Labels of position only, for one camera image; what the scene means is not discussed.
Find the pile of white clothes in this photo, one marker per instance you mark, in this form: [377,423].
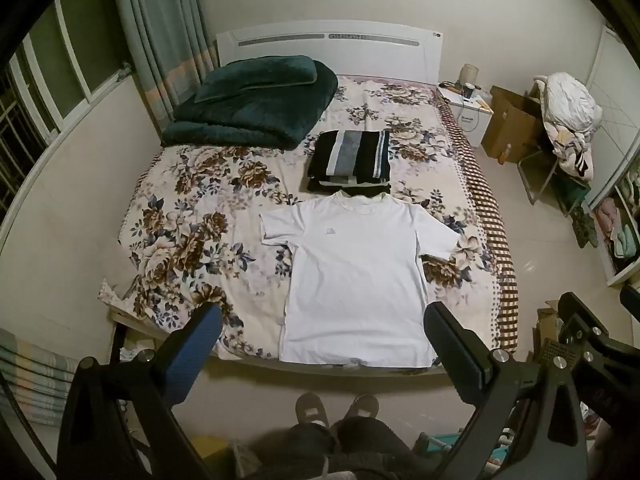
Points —
[570,110]

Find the green patterned cloth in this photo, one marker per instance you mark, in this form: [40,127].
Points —
[582,225]

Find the white shelf with shoes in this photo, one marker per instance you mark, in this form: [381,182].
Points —
[617,110]

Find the pale green curtain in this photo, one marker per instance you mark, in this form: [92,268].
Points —
[160,35]

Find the white bed headboard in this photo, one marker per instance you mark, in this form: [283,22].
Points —
[330,52]

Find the dark green folded blanket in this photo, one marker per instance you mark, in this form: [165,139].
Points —
[250,115]

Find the person's right leg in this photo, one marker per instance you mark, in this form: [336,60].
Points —
[375,445]

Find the person's leg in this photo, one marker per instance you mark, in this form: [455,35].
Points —
[375,445]
[295,450]

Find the window with metal grille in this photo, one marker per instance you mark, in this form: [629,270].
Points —
[45,90]

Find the black cup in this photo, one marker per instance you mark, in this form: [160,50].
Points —
[469,91]

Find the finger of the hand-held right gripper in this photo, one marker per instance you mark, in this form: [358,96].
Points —
[582,312]
[631,297]

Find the white nightstand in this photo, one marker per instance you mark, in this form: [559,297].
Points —
[470,115]

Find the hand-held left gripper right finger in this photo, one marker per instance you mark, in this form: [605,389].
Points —
[452,347]

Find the beige roll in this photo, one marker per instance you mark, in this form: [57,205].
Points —
[469,72]

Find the floral bed sheet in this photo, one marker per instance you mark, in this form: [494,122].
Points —
[200,230]

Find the green folded clothes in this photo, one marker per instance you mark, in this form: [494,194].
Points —
[622,245]

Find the white t-shirt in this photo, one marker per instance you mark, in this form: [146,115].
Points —
[350,280]

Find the yellow object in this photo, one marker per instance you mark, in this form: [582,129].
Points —
[210,455]

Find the striped folded bedding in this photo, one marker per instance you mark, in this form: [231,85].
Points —
[35,380]

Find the small orange bottle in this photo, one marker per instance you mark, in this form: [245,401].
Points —
[507,152]

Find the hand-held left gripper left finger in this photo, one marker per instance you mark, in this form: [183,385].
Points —
[196,347]

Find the metal folding chair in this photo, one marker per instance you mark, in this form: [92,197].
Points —
[537,180]

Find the teal plastic object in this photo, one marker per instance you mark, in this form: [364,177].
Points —
[440,444]

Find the pink folded clothes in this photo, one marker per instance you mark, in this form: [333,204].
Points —
[607,212]

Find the dark green pillow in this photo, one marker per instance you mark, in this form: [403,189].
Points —
[255,77]

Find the small cardboard box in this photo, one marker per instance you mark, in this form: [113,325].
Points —
[545,325]

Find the grey slipper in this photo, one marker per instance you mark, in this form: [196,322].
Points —
[362,406]
[311,410]

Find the person's left leg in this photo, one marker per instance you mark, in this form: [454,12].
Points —
[295,450]

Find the large cardboard box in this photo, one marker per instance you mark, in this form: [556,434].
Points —
[510,120]

